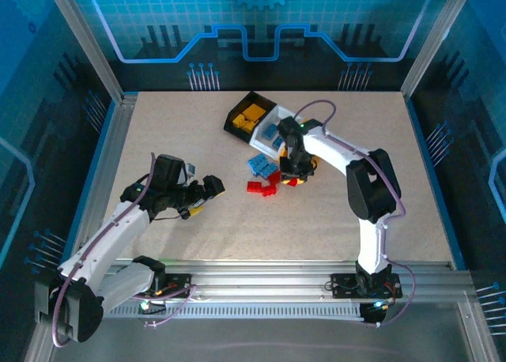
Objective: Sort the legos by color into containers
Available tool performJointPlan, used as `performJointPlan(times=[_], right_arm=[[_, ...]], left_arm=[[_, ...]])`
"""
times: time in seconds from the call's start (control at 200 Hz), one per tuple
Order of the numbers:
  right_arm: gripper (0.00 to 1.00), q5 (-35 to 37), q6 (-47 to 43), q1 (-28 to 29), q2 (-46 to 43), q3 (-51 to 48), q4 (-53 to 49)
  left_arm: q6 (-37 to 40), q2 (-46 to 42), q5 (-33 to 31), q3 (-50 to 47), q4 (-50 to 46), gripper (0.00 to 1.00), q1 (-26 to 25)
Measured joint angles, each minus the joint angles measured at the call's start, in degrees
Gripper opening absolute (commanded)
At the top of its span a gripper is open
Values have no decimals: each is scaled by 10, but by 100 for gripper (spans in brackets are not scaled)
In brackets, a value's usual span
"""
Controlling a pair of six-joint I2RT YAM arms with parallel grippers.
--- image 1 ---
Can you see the white plastic bin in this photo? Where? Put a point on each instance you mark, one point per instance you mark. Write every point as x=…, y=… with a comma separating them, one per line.
x=264, y=148

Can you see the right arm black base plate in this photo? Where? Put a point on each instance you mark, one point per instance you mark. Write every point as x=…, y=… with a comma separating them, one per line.
x=342, y=285

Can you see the grey metal lower panel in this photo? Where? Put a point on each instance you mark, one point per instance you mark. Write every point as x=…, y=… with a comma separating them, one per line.
x=276, y=342

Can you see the black controller box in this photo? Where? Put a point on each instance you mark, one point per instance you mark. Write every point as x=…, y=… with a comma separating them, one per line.
x=369, y=316

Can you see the blue printed enclosure panel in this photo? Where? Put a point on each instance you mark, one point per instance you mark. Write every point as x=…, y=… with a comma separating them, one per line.
x=253, y=6

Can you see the yellow plastic bin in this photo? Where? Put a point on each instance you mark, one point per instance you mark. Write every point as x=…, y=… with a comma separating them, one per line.
x=284, y=158

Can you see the aluminium frame post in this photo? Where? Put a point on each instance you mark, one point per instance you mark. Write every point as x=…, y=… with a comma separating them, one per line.
x=85, y=42
x=435, y=42

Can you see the aluminium side rail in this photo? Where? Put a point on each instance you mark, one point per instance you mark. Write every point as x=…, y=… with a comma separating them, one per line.
x=116, y=140

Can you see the aluminium table rail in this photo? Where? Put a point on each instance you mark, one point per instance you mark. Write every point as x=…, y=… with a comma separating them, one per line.
x=257, y=283

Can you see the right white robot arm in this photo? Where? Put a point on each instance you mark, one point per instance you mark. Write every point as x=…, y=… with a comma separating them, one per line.
x=371, y=239

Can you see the blue table edge strip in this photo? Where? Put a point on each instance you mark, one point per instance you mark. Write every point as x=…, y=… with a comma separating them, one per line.
x=90, y=180
x=433, y=180

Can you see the black plastic bin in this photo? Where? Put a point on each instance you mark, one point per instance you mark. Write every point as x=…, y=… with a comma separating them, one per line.
x=239, y=108

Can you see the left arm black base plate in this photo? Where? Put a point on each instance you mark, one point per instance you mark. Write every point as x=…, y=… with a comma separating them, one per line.
x=180, y=287

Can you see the blue printed side panel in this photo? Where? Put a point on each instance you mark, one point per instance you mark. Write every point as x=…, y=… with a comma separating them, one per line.
x=482, y=101
x=23, y=101

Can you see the red lego brick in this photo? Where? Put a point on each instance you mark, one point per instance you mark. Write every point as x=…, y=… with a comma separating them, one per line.
x=275, y=176
x=255, y=186
x=269, y=191
x=292, y=182

